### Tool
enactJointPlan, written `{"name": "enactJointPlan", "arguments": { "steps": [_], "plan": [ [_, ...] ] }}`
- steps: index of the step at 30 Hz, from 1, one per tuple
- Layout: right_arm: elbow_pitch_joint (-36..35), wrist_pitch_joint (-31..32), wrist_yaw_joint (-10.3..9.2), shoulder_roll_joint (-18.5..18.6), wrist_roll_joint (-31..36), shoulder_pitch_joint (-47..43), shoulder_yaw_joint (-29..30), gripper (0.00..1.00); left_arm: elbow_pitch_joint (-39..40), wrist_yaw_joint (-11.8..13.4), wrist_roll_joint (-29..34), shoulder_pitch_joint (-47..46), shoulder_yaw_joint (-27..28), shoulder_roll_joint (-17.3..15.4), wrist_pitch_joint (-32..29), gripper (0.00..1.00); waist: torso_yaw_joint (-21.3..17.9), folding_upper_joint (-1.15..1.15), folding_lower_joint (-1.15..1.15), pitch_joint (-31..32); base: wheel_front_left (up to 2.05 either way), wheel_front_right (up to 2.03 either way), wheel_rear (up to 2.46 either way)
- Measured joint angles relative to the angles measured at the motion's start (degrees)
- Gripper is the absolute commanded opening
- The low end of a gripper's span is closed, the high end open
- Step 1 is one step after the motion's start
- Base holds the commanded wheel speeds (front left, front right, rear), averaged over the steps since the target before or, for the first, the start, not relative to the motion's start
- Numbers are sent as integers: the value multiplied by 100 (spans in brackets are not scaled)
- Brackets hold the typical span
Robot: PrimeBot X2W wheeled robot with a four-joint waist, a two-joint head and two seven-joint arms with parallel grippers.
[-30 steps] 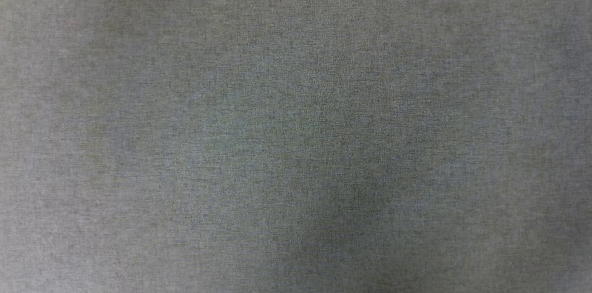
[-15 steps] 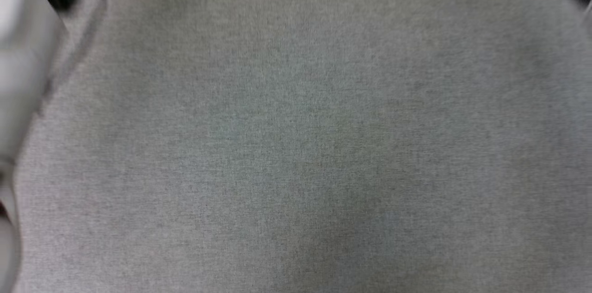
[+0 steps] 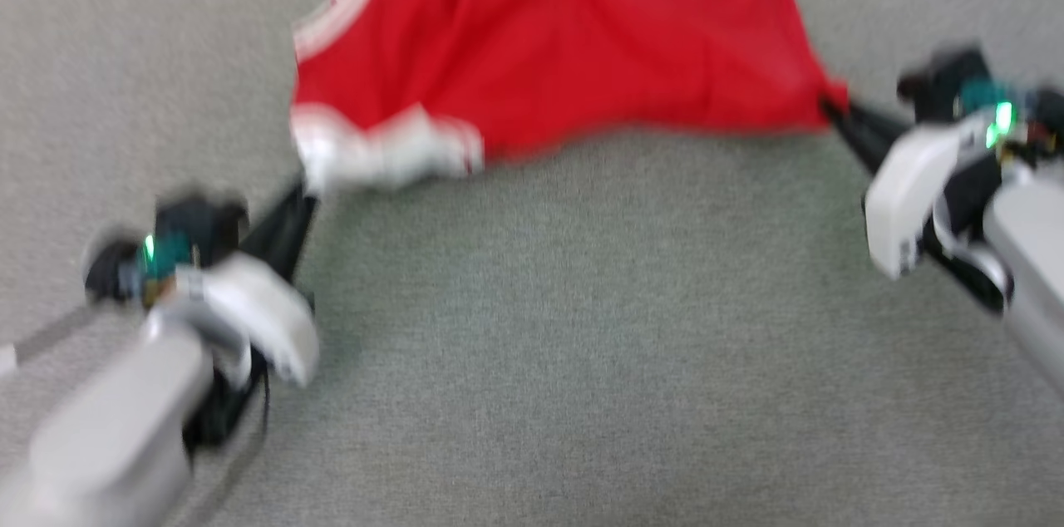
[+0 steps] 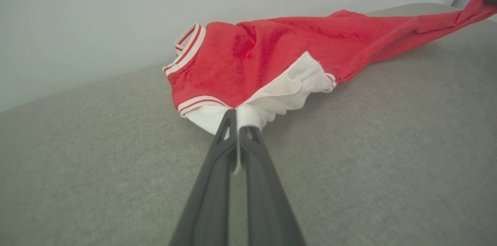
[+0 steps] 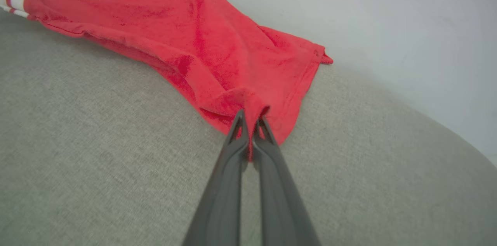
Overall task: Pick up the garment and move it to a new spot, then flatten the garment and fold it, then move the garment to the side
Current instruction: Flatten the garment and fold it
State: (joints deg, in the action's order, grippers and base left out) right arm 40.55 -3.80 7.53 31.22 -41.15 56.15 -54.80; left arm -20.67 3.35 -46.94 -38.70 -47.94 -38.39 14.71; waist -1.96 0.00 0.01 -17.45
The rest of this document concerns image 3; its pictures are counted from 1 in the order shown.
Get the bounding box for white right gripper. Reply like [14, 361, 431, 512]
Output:
[820, 96, 1012, 281]

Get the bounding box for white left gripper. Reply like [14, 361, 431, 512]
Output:
[145, 176, 323, 392]

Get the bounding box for red garment with white stripes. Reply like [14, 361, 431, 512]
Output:
[288, 0, 851, 196]

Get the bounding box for grey fabric sofa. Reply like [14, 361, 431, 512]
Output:
[0, 0, 1064, 527]

